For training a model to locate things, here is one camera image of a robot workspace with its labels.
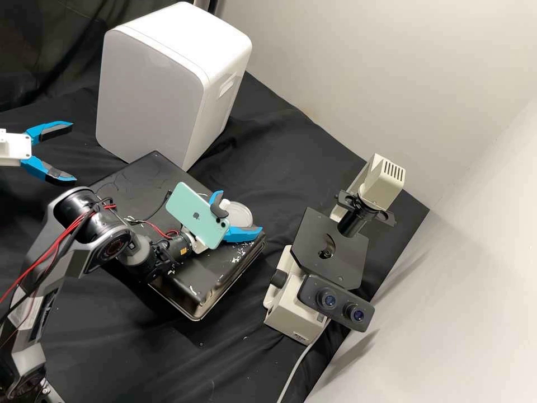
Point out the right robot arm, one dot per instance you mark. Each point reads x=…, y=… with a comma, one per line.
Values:
x=84, y=235

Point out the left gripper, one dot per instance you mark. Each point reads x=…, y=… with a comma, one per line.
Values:
x=12, y=147

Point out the cream microscope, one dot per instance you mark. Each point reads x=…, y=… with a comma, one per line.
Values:
x=327, y=252

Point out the black tray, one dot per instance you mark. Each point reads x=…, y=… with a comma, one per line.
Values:
x=138, y=176

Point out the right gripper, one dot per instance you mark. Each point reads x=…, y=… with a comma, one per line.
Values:
x=197, y=245

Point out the right wrist camera phone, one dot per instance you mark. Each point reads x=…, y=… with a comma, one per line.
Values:
x=195, y=214

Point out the white box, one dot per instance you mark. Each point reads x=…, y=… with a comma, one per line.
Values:
x=168, y=92

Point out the petri dish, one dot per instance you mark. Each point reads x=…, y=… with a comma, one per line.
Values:
x=241, y=214

